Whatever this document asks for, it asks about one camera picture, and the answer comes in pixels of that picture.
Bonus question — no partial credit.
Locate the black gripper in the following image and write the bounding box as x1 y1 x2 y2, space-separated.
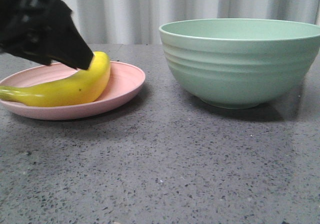
0 0 94 70

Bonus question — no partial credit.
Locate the yellow plastic banana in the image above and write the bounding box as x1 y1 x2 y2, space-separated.
0 51 111 107

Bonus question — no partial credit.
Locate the pink plate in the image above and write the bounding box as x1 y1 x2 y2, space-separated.
0 61 146 120

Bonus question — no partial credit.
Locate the green ribbed bowl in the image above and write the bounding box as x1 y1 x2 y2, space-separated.
159 18 320 109

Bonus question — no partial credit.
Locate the white curtain backdrop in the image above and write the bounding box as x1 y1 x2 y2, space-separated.
63 0 320 44

